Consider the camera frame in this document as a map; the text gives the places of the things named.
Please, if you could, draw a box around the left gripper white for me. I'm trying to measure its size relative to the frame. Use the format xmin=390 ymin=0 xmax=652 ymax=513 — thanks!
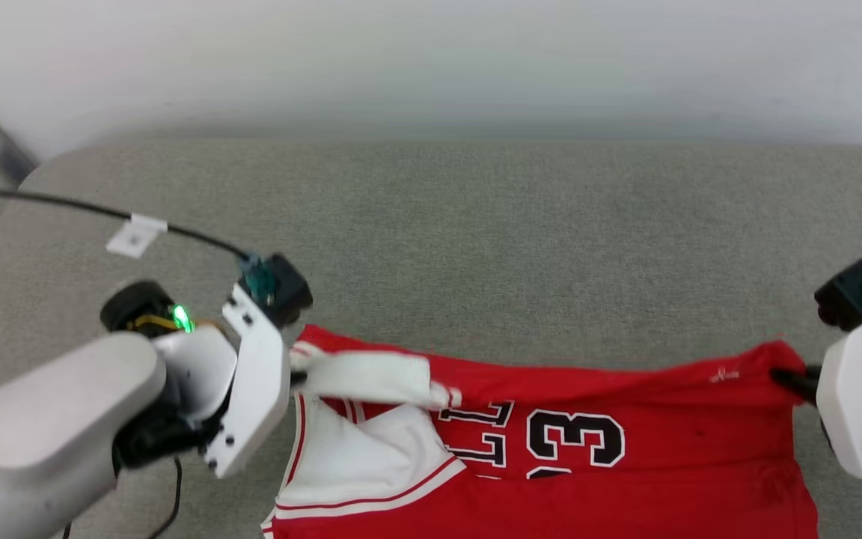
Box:
xmin=203 ymin=283 xmax=309 ymax=480

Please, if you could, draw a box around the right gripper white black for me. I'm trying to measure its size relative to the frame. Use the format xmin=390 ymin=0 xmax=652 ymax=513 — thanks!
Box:
xmin=770 ymin=299 xmax=862 ymax=481

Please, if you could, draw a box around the red white basketball jersey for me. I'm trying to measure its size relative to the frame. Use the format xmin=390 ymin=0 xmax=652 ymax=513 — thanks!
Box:
xmin=263 ymin=323 xmax=821 ymax=539

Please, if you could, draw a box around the thin black hanging cable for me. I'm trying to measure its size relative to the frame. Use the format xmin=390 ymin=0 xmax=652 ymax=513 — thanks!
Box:
xmin=63 ymin=455 xmax=183 ymax=539

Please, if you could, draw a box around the white cable label tag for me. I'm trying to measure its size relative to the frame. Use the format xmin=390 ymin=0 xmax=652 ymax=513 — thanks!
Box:
xmin=105 ymin=213 xmax=170 ymax=260

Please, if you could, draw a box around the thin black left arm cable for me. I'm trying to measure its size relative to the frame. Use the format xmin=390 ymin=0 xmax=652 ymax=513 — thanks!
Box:
xmin=0 ymin=183 xmax=256 ymax=263

